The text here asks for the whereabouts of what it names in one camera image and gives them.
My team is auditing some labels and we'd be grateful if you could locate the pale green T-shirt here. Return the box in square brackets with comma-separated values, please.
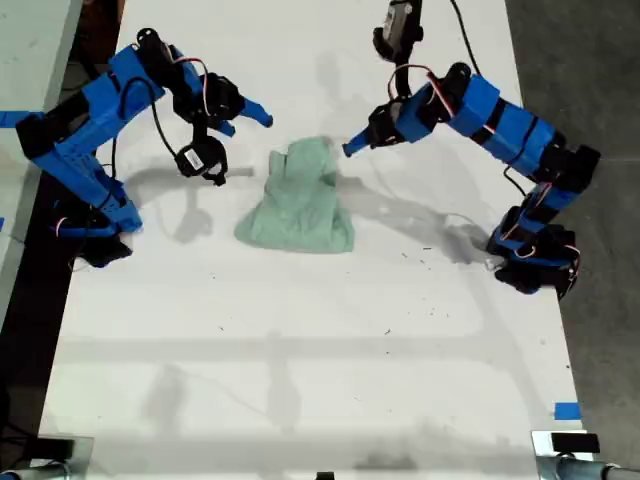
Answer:
[233, 135, 357, 255]

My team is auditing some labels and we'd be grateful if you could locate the white side table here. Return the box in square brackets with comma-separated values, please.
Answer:
[0, 0, 84, 314]

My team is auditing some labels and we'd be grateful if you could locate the long blue tape strip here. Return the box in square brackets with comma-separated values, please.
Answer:
[0, 109, 47, 129]

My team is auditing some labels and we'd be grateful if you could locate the metal clamp plate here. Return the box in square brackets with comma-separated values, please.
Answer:
[530, 429, 602, 480]
[27, 435, 96, 480]

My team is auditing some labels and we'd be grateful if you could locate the grey metal pipe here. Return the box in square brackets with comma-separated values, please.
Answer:
[537, 456, 640, 480]

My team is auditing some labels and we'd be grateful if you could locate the red white black servo wire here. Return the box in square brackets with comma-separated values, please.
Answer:
[169, 57, 210, 121]
[387, 63, 454, 109]

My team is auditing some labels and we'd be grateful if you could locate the short black camera stalk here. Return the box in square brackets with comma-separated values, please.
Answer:
[192, 115, 211, 149]

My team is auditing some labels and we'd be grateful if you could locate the black camera box with label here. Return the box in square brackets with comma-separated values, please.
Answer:
[173, 138, 229, 188]

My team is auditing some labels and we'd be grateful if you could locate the black camera cable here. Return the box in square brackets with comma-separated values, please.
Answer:
[448, 0, 482, 69]
[112, 77, 180, 179]

